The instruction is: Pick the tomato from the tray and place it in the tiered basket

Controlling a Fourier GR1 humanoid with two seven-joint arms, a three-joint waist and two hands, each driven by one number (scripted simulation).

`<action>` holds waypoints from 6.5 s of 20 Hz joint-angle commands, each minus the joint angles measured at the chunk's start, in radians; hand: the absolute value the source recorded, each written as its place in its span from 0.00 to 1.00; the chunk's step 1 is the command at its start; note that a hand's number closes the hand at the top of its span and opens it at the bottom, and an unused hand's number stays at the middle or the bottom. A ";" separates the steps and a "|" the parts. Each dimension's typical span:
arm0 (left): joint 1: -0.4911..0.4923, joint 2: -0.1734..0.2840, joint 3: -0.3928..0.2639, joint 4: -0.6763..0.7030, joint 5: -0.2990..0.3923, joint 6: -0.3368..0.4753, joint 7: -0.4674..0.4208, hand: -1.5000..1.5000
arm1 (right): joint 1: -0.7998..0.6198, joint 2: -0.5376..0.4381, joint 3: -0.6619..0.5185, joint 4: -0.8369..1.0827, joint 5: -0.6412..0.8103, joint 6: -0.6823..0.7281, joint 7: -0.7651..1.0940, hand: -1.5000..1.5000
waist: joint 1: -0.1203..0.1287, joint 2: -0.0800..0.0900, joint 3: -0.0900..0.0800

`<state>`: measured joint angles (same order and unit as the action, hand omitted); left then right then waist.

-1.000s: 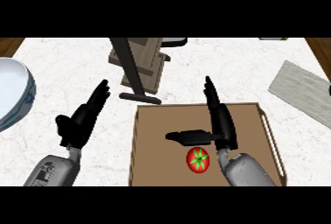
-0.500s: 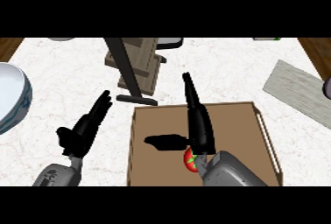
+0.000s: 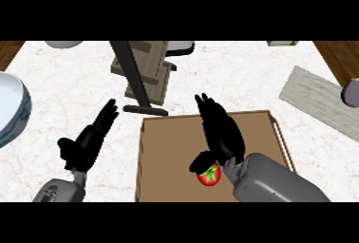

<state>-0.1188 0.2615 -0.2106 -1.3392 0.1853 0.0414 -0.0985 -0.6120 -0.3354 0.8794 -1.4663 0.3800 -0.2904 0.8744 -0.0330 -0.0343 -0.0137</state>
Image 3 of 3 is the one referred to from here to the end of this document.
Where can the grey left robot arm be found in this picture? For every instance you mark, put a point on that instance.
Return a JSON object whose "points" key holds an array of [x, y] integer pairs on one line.
{"points": [[62, 190]]}

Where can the red tomato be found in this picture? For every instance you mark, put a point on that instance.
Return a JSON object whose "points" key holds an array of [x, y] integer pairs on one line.
{"points": [[209, 177]]}

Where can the pale green box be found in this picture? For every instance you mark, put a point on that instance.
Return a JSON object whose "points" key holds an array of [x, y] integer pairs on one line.
{"points": [[282, 43]]}

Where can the grey round bowl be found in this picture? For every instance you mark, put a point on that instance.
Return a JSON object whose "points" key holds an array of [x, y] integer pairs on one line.
{"points": [[62, 44]]}

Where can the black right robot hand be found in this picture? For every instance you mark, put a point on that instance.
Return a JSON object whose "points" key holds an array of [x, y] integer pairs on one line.
{"points": [[225, 133]]}

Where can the brown wooden tray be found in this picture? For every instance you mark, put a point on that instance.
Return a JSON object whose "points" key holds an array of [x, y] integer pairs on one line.
{"points": [[186, 152]]}

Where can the purple eggplant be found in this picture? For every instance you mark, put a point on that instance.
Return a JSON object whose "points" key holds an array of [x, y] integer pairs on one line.
{"points": [[352, 93]]}

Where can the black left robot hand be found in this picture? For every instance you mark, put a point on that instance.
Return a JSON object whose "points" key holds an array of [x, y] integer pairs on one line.
{"points": [[86, 142]]}

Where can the grey wooden cutting board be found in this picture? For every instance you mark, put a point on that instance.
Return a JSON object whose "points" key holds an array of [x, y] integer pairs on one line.
{"points": [[319, 101]]}

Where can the white blue-rimmed bowl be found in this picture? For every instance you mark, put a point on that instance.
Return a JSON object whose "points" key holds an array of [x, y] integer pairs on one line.
{"points": [[12, 107]]}

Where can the wooden tiered basket stand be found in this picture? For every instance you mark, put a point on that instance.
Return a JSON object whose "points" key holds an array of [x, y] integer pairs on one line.
{"points": [[145, 72]]}

